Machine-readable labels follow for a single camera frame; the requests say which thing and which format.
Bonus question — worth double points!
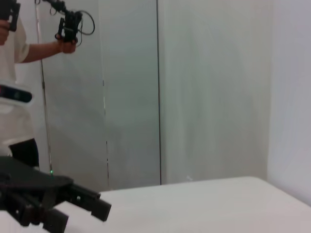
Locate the person's right hand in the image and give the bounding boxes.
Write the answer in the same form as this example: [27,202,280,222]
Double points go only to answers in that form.
[0,20,8,46]

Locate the white robot head camera bar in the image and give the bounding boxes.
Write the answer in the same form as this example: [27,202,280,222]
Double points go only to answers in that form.
[0,79,37,108]

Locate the black handheld teleoperation controller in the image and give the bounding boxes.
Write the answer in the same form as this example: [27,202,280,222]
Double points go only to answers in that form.
[54,11,83,46]
[0,0,21,32]

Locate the person's left hand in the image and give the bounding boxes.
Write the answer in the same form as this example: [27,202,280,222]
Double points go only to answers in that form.
[57,40,77,54]

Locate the person's left forearm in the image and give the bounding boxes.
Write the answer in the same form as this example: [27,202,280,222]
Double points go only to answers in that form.
[24,41,63,63]

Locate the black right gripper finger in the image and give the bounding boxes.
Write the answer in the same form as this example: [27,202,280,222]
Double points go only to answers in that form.
[9,195,69,233]
[65,183,112,222]

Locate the person's white shirt torso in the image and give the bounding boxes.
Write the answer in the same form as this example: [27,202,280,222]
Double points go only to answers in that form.
[0,14,30,84]

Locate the person's black trousers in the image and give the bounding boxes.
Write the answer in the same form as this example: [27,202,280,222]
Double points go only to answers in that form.
[8,137,40,168]

